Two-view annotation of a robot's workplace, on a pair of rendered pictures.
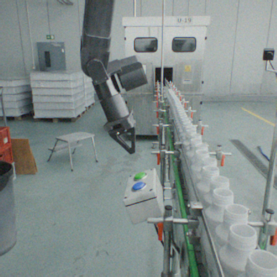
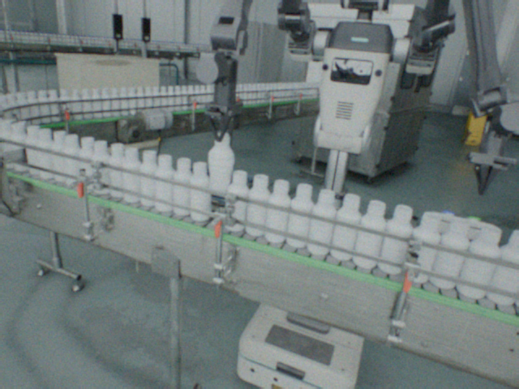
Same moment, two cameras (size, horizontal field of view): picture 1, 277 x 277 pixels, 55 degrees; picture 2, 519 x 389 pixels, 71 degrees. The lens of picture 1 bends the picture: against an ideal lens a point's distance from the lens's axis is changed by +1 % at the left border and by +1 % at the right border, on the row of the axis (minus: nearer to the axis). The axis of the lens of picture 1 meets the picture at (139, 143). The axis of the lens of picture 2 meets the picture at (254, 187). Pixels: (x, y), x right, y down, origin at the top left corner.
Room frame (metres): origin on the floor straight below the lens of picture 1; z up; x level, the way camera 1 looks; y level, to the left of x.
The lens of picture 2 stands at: (0.35, -1.01, 1.49)
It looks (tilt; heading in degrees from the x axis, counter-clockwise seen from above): 21 degrees down; 107
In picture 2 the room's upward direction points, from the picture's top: 5 degrees clockwise
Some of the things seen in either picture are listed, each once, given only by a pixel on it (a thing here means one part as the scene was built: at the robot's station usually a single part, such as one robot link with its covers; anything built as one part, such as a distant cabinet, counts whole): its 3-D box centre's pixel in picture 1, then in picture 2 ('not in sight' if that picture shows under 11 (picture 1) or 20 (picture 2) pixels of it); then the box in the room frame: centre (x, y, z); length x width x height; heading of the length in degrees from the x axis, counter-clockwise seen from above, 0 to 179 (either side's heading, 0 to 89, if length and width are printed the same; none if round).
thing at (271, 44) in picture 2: not in sight; (261, 72); (-2.06, 6.59, 0.96); 0.82 x 0.50 x 1.91; 69
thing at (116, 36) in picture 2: not in sight; (117, 27); (-4.03, 4.58, 1.55); 0.17 x 0.15 x 0.42; 69
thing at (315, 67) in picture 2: not in sight; (314, 72); (-0.48, 3.80, 1.22); 0.23 x 0.04 x 0.32; 159
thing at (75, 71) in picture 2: not in sight; (112, 103); (-3.00, 3.10, 0.59); 1.10 x 0.62 x 1.18; 69
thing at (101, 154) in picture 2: not in sight; (102, 167); (-0.43, -0.11, 1.08); 0.06 x 0.06 x 0.17
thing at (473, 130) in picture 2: not in sight; (479, 116); (2.30, 7.34, 0.55); 0.40 x 0.40 x 1.10; 87
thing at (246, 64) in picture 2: not in sight; (231, 72); (-2.39, 5.76, 0.96); 0.82 x 0.50 x 1.91; 69
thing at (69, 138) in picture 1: (71, 148); not in sight; (3.68, 0.98, 0.21); 0.61 x 0.47 x 0.41; 50
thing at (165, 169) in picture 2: not in sight; (165, 183); (-0.19, -0.13, 1.08); 0.06 x 0.06 x 0.17
